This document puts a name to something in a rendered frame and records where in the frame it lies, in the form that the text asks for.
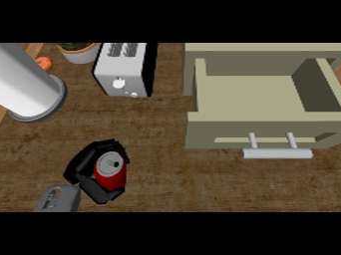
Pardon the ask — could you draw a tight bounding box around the beige open drawer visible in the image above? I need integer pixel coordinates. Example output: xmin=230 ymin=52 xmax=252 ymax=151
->
xmin=189 ymin=57 xmax=341 ymax=115

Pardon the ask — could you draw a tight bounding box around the red soda can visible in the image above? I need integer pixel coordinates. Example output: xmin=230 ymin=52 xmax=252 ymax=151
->
xmin=92 ymin=150 xmax=129 ymax=192

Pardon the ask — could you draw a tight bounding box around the white drawer handle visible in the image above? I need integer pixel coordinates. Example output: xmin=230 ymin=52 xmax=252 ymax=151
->
xmin=239 ymin=131 xmax=314 ymax=160

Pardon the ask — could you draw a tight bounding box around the white toaster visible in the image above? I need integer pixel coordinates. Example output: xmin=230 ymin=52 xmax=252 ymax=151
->
xmin=91 ymin=42 xmax=159 ymax=100

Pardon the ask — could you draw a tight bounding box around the potted plant in grey pot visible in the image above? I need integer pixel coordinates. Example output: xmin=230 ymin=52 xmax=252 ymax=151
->
xmin=56 ymin=42 xmax=101 ymax=65

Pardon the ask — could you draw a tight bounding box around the white cylinder with grey base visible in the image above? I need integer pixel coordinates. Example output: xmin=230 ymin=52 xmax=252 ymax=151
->
xmin=0 ymin=42 xmax=69 ymax=125

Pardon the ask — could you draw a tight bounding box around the beige drawer front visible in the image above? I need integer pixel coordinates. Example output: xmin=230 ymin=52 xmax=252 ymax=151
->
xmin=183 ymin=111 xmax=341 ymax=150

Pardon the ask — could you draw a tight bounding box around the beige cabinet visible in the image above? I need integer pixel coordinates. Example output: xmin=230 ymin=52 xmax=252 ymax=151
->
xmin=181 ymin=42 xmax=341 ymax=98

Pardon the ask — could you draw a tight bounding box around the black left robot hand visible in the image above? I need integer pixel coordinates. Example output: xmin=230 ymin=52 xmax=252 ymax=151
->
xmin=61 ymin=138 xmax=131 ymax=205

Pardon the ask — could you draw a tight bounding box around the orange fruit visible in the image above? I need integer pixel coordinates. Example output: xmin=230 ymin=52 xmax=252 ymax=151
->
xmin=33 ymin=56 xmax=54 ymax=72

